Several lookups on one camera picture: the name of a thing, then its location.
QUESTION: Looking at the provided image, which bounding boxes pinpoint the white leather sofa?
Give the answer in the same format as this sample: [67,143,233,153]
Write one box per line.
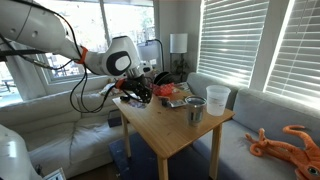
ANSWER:
[0,90,123,178]

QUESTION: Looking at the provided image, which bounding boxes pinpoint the wooden table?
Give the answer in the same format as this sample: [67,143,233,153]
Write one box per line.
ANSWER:
[113,96,234,180]

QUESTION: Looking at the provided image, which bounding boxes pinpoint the dark blue rug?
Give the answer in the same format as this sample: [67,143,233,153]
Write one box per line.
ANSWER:
[109,133,210,180]

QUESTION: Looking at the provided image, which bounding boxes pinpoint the white floor lamp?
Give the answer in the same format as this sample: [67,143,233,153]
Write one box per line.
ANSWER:
[170,33,188,81]

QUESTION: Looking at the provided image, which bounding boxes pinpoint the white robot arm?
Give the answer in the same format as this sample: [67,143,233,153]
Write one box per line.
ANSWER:
[0,0,152,103]

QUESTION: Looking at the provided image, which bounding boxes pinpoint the orange plush squid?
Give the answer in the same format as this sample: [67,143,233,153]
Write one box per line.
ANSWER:
[245,125,320,180]

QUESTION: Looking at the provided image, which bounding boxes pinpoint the stainless steel tumbler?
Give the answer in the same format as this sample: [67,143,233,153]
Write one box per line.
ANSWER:
[185,96,206,126]

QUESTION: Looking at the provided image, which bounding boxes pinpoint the red mesh bag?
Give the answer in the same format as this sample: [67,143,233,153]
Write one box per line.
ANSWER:
[151,83,174,96]

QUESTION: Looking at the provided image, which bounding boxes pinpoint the grey fabric couch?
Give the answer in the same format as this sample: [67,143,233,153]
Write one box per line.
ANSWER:
[187,73,320,180]

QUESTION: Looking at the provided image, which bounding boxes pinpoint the navy blue box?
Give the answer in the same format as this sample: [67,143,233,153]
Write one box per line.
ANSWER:
[107,110,122,127]

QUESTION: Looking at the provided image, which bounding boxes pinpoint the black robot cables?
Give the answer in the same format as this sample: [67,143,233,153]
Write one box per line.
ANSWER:
[0,0,141,114]

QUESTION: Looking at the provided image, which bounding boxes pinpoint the frosted plastic cup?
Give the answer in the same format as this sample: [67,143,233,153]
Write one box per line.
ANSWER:
[206,85,231,116]

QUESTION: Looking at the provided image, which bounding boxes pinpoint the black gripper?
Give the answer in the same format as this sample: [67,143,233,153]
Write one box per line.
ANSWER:
[120,75,152,103]

